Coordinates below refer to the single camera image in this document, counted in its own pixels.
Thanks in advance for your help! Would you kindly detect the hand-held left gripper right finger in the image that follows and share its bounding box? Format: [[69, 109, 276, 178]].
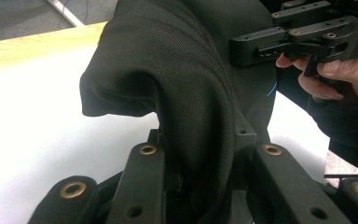
[[229, 128, 259, 191]]

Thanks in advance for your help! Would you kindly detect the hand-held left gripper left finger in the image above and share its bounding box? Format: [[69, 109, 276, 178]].
[[147, 128, 185, 194]]

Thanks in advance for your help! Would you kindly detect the black t-shirt with blue print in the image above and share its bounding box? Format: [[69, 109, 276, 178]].
[[78, 0, 278, 224]]

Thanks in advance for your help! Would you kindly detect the white table mat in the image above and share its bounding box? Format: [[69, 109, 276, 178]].
[[0, 45, 332, 224]]

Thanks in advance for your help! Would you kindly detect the white metal stand frame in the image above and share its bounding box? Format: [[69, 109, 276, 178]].
[[45, 0, 86, 28]]

